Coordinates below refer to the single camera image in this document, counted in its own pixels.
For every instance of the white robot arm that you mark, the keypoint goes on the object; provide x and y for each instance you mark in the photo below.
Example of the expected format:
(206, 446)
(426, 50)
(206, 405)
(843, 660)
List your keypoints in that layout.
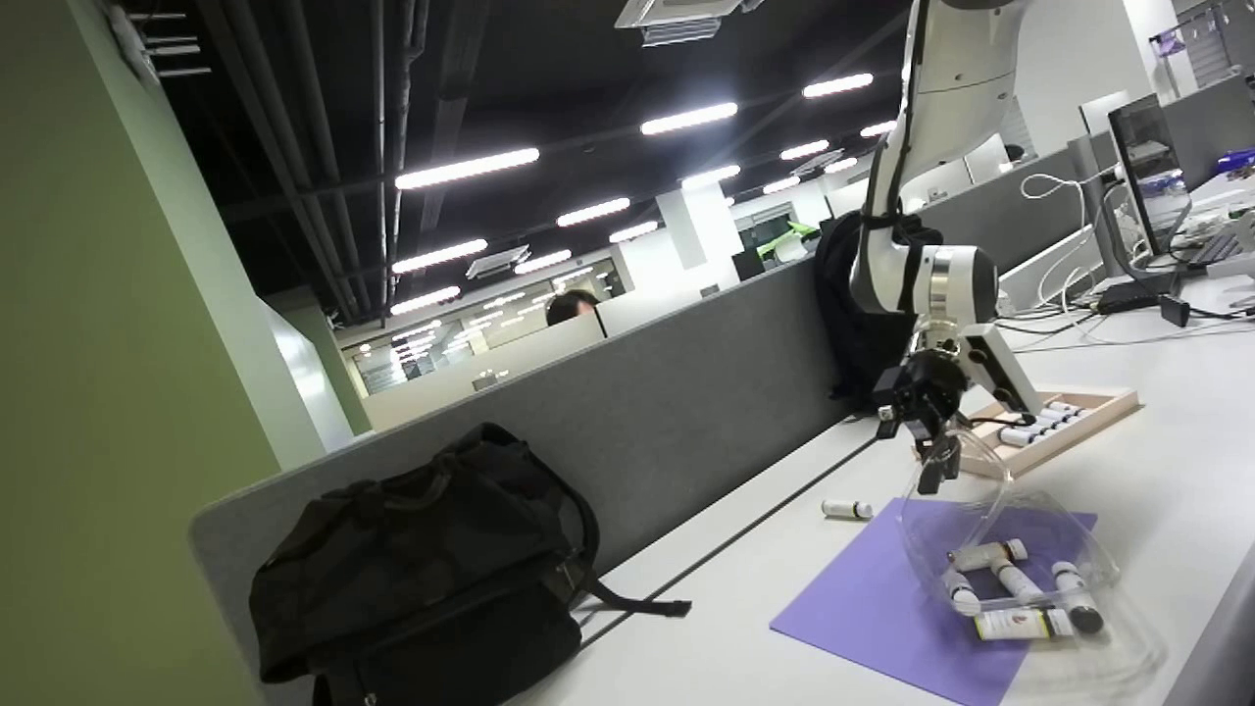
(958, 83)

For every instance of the person's head behind partition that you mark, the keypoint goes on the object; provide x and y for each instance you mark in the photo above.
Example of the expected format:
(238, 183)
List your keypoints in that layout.
(570, 304)

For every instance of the purple mat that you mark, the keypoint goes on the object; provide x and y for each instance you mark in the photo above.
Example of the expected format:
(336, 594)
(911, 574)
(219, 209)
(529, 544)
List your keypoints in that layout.
(864, 609)

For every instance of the black backpack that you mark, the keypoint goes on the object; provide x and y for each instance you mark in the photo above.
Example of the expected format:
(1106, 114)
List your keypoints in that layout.
(440, 586)
(860, 344)

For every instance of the black backpack far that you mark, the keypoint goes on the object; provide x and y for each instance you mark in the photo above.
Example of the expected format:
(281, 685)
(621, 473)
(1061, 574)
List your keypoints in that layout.
(860, 344)

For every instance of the small white tube in box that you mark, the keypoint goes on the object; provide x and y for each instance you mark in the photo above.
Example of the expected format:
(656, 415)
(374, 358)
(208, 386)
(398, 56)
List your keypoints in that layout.
(963, 594)

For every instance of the wooden tray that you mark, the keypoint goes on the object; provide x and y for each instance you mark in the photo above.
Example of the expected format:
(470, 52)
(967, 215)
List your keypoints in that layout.
(993, 460)

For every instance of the clear plastic box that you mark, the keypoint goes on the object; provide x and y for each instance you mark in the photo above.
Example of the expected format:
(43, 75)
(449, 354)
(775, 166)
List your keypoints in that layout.
(975, 513)

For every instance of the black backpack near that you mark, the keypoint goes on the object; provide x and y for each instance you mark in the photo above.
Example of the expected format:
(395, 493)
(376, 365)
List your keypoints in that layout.
(440, 586)

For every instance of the grey desk partition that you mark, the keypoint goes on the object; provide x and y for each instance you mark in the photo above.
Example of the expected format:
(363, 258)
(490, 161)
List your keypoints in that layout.
(649, 428)

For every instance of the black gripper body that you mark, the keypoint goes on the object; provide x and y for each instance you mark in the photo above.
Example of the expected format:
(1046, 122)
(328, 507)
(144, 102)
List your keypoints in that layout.
(928, 390)

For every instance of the white tube on table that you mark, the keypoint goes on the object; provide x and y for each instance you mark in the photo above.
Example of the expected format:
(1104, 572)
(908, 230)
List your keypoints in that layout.
(849, 513)

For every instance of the computer monitor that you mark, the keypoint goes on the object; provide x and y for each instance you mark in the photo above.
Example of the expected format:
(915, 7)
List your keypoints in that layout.
(1188, 169)

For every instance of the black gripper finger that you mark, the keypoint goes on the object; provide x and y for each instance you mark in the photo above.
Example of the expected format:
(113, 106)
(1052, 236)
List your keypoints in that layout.
(937, 460)
(886, 419)

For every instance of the white items in tray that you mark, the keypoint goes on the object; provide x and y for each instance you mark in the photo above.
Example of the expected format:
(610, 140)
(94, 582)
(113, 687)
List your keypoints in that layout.
(1049, 422)

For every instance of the black device on desk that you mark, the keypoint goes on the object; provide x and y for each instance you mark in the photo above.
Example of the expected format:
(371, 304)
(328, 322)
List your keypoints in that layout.
(1148, 290)

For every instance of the black-capped tube in box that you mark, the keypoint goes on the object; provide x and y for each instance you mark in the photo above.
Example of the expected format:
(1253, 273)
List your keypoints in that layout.
(1077, 598)

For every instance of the flat white tube in box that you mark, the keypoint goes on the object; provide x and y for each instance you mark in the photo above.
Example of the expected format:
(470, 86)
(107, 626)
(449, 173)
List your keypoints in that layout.
(1025, 626)

